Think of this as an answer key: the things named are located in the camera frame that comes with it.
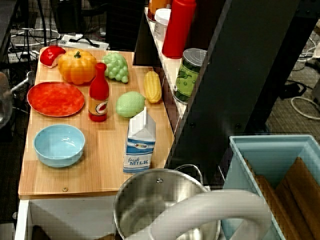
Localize toy milk carton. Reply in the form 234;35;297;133
122;106;157;175

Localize white cable coil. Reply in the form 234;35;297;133
290;96;320;121

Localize white power strip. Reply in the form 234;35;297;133
57;33;110;51

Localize red plate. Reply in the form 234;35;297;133
26;81;86;118

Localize orange toy pumpkin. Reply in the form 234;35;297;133
57;48;98;86

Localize red sauce bottle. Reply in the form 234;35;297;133
88;62;110;123

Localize green toy grapes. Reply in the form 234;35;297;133
101;51;130;84

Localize brown wooden plank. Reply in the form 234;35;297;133
243;157;302;240
274;156;320;240

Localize red toy cheese wedge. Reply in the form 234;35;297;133
39;45;67;69

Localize light blue bin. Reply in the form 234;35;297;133
221;134;320;240

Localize stainless steel pot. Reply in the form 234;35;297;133
112;163;222;240

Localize red ketchup squeeze bottle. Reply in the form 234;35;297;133
161;0;197;60

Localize metal clamp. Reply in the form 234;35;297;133
9;71;35;94

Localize black shelf unit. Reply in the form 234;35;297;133
132;0;320;187

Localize white lidded jar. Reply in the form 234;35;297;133
153;7;172;42

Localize toy peas can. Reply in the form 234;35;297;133
173;47;208;105

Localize white kitchen cabinet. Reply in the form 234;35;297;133
14;194;119;240

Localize yellow toy corn cob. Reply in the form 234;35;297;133
143;70;163;104

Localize green toy lime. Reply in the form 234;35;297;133
115;91;147;119

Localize toy beans can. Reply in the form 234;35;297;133
146;0;173;22

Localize light blue bowl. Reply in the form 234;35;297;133
33;124;86;168

